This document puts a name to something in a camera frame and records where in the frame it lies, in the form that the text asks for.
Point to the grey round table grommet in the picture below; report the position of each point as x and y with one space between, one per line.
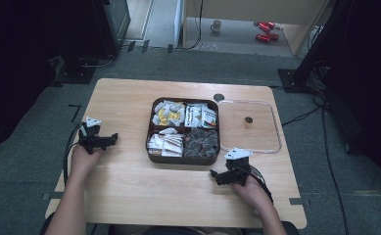
218 97

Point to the person's left hand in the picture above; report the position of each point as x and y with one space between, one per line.
84 160

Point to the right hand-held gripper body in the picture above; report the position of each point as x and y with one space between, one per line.
239 162

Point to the person's right hand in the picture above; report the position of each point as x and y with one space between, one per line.
252 192

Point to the pile of white printed sachets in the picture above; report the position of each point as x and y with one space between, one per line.
200 116

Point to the black tape corner mark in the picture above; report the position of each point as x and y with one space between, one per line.
75 110

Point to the pile of white yellow packets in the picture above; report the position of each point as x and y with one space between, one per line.
168 114

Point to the black stand base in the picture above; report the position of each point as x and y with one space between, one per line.
75 74
291 80

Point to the grey mug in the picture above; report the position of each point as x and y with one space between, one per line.
215 25

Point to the dark cabinet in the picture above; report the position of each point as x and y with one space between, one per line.
113 23

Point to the pile of white brown sticks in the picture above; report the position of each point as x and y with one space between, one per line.
165 143

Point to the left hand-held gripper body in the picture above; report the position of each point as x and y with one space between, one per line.
90 134

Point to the red can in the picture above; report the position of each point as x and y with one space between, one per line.
265 26

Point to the pile of dark grey packets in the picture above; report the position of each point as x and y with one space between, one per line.
200 143

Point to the clear lid with wooden knob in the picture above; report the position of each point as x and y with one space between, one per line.
256 133

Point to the brown four-compartment box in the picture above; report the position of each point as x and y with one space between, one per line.
182 131

